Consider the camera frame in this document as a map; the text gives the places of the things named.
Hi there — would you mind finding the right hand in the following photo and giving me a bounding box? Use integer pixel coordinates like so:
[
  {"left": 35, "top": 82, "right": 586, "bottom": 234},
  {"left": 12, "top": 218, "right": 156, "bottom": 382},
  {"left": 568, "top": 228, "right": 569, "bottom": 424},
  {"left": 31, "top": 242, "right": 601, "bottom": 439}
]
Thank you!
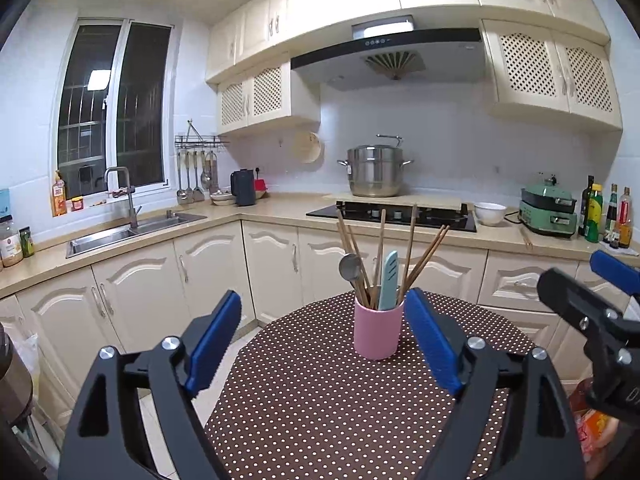
[{"left": 574, "top": 410, "right": 639, "bottom": 479}]

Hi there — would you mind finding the dark sauce bottle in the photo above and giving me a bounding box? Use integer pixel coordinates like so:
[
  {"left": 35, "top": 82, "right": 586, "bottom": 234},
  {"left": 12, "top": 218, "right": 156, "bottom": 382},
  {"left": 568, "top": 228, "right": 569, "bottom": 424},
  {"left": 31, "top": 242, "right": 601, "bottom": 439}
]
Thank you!
[{"left": 604, "top": 183, "right": 620, "bottom": 248}]

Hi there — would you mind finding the red cap sauce bottle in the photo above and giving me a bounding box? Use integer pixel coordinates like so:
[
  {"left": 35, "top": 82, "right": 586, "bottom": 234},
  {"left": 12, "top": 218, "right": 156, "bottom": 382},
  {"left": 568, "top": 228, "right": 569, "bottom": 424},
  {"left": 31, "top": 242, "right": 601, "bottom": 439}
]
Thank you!
[{"left": 617, "top": 186, "right": 632, "bottom": 248}]

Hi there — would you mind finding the orange snack package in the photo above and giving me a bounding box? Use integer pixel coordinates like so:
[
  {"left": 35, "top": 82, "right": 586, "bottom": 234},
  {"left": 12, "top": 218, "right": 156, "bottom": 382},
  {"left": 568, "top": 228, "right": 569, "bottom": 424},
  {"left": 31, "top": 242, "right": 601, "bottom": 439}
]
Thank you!
[{"left": 568, "top": 377, "right": 620, "bottom": 465}]

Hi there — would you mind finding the green oil bottle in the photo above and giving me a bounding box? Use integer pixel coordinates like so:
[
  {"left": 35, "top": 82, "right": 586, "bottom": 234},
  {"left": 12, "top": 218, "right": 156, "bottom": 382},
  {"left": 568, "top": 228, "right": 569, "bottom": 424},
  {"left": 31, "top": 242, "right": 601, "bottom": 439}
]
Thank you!
[{"left": 585, "top": 183, "right": 603, "bottom": 243}]

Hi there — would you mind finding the dark olive oil bottle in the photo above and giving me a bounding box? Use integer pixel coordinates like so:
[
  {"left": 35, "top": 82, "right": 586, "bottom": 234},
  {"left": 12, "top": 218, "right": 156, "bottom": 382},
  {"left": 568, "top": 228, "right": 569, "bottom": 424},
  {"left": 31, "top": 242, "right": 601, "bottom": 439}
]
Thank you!
[{"left": 578, "top": 174, "right": 594, "bottom": 237}]

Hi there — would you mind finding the green electric cooker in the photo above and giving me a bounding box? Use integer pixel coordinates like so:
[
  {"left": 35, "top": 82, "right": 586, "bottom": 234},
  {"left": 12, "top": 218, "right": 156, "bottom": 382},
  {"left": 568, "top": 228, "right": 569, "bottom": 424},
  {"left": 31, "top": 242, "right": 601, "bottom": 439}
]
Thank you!
[{"left": 518, "top": 174, "right": 577, "bottom": 238}]

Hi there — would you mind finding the white bowl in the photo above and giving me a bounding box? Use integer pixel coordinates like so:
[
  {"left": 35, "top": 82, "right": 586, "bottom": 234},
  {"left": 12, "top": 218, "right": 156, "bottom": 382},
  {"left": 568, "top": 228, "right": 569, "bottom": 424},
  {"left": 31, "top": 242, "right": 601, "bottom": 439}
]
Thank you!
[{"left": 473, "top": 203, "right": 506, "bottom": 226}]

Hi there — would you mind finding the black gas stove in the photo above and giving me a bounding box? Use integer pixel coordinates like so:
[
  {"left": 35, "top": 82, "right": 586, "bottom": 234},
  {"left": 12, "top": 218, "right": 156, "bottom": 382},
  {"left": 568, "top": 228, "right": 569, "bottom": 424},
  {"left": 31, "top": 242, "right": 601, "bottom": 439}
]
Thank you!
[{"left": 307, "top": 200, "right": 477, "bottom": 233}]

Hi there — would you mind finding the pink utensil holder cup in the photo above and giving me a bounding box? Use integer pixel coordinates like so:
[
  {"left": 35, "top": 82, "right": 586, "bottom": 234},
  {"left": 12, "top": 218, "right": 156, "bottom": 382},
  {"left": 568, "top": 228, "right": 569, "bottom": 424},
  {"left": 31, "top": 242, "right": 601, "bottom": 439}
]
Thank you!
[{"left": 354, "top": 299, "right": 404, "bottom": 361}]

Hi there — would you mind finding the brown polka dot tablecloth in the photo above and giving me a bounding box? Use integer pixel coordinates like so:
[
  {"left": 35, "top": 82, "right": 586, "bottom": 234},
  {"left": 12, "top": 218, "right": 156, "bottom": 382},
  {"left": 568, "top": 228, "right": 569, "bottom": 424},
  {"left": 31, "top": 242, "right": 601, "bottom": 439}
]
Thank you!
[{"left": 204, "top": 288, "right": 539, "bottom": 480}]

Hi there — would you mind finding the steel sink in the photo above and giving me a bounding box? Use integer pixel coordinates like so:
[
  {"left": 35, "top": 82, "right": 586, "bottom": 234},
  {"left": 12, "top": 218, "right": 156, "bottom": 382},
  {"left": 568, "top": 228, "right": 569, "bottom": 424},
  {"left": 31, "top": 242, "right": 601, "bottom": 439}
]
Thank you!
[{"left": 66, "top": 210, "right": 206, "bottom": 259}]

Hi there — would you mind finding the metal spoon in cup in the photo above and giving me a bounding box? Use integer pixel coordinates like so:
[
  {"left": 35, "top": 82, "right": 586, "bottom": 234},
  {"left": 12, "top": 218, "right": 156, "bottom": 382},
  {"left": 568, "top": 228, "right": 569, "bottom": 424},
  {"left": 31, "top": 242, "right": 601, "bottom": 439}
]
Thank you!
[{"left": 338, "top": 252, "right": 370, "bottom": 308}]

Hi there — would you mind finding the steel faucet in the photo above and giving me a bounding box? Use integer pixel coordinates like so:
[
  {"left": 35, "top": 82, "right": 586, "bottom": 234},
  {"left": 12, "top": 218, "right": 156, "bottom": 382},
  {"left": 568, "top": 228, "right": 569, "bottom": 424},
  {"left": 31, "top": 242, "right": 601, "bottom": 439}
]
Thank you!
[{"left": 104, "top": 166, "right": 140, "bottom": 231}]

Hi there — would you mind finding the stainless steel stock pot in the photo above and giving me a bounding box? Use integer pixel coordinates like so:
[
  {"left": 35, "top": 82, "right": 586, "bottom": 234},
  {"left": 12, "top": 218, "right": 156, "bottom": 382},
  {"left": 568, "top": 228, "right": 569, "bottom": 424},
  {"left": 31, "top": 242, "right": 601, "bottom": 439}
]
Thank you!
[{"left": 337, "top": 134, "right": 413, "bottom": 197}]

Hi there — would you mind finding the black electric kettle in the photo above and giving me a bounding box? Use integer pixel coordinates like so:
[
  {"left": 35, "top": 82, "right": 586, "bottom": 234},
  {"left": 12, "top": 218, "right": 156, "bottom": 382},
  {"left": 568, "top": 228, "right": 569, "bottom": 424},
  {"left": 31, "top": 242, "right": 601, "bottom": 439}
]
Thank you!
[{"left": 230, "top": 169, "right": 256, "bottom": 207}]

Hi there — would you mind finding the hanging utensil rack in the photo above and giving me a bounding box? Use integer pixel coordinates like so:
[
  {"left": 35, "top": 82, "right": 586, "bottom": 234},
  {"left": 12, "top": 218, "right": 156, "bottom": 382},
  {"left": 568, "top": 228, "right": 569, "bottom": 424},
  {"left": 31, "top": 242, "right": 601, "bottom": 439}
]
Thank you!
[{"left": 174, "top": 119, "right": 229, "bottom": 205}]

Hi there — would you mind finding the red container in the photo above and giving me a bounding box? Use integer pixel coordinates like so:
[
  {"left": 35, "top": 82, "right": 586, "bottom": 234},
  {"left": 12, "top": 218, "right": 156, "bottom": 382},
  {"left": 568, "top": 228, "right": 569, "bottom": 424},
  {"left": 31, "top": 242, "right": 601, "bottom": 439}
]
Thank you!
[{"left": 254, "top": 179, "right": 267, "bottom": 200}]

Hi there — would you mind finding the window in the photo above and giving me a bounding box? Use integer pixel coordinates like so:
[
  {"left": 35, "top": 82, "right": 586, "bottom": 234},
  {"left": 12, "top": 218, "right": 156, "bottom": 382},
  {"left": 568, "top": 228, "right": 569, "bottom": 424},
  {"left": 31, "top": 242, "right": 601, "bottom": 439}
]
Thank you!
[{"left": 54, "top": 20, "right": 172, "bottom": 200}]

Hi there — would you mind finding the round wooden board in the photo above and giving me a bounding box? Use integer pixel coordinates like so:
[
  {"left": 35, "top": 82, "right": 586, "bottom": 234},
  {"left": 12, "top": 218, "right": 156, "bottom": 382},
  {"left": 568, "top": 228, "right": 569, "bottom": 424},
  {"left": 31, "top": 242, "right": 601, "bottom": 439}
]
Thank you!
[{"left": 291, "top": 131, "right": 323, "bottom": 164}]

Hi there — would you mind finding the range hood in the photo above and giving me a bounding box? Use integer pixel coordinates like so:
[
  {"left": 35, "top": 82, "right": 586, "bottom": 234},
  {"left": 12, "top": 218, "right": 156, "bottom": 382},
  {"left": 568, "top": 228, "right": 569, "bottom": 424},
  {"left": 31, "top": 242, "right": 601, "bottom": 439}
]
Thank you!
[{"left": 291, "top": 16, "right": 486, "bottom": 91}]

